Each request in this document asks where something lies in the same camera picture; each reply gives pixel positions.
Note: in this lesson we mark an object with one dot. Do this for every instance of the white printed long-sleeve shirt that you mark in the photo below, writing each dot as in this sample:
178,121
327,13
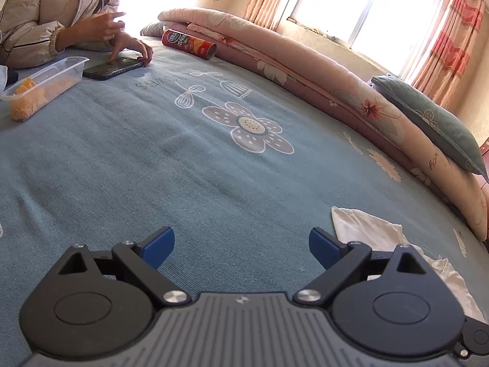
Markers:
366,229

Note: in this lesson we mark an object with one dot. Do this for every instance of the green floral pillow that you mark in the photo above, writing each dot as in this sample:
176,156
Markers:
431,122

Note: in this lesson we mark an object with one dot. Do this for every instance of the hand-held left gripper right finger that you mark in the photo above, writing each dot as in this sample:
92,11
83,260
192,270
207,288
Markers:
324,247

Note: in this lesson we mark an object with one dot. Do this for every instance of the red chips can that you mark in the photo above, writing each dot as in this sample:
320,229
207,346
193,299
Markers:
187,44

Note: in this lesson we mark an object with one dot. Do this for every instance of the window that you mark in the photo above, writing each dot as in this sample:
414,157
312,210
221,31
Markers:
363,11

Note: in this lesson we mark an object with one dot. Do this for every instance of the pink floral folded quilt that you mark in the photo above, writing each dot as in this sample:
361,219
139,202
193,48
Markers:
305,68

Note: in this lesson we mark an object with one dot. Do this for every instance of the orange food pieces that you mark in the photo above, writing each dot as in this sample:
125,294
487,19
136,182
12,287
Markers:
26,99

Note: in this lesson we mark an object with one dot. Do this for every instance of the clear plastic food container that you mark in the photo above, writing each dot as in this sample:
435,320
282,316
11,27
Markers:
57,68

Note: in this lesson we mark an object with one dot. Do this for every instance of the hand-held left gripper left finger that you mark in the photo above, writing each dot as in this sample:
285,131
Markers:
158,247

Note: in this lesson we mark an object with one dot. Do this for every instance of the dark smartphone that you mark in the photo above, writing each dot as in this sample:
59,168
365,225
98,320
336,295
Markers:
112,68

